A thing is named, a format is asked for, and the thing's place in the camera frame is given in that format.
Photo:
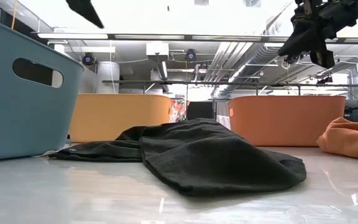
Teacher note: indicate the blue plastic bin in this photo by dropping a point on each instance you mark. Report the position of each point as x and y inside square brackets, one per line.
[20, 118]

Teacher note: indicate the silver ventilation duct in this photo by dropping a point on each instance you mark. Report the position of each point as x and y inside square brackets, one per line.
[228, 59]

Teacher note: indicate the black background monitor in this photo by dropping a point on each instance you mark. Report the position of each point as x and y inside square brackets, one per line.
[199, 110]

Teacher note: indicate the black horizontal rail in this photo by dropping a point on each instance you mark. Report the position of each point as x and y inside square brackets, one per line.
[166, 82]

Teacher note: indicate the black ceiling camera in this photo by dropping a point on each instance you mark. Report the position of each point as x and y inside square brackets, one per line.
[88, 59]
[190, 55]

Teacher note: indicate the orange plastic bin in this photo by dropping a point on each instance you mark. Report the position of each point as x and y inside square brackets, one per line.
[284, 121]

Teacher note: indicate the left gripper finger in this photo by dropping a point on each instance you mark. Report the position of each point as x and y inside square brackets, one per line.
[87, 12]

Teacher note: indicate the white ceiling box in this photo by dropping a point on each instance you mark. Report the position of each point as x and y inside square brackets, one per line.
[157, 48]

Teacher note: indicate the ceiling light strip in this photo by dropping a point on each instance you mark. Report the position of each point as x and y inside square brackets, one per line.
[149, 36]

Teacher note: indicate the black cloth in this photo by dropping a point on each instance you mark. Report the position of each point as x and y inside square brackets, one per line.
[213, 155]

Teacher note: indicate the yellow plastic bin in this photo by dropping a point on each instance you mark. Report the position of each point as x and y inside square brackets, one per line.
[117, 118]

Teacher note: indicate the rust orange cloth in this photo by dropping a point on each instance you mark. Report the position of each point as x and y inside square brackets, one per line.
[350, 140]

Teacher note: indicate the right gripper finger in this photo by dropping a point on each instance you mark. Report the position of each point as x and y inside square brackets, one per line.
[294, 45]
[322, 57]

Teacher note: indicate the floral poster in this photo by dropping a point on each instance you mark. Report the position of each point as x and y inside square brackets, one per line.
[177, 110]

